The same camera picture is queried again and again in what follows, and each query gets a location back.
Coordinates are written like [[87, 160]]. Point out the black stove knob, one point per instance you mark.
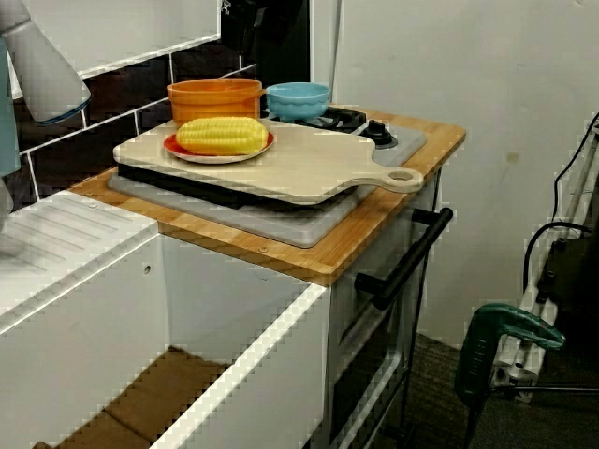
[[380, 133]]

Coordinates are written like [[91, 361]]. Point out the aluminium frame rail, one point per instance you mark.
[[529, 299]]

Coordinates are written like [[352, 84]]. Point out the white oven door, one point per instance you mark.
[[346, 304]]

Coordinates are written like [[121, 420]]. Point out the green clamp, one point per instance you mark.
[[482, 346]]

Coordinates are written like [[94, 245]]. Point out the light blue bowl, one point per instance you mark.
[[297, 105]]

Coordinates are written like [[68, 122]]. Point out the white toy sink unit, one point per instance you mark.
[[93, 299]]

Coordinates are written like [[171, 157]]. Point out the yellow toy corn cob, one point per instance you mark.
[[224, 135]]

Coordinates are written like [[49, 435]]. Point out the wooden countertop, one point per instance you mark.
[[355, 243]]

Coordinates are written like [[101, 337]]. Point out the orange plastic pot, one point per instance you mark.
[[215, 105]]

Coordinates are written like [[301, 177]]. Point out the black box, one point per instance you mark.
[[575, 280]]

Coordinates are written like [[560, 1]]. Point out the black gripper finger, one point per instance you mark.
[[236, 18]]

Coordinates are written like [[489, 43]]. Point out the dark tile backsplash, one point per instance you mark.
[[131, 84]]

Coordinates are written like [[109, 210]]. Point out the red plate with white rim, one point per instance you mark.
[[215, 159]]

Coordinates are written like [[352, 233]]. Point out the grey toy stovetop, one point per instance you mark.
[[281, 227]]

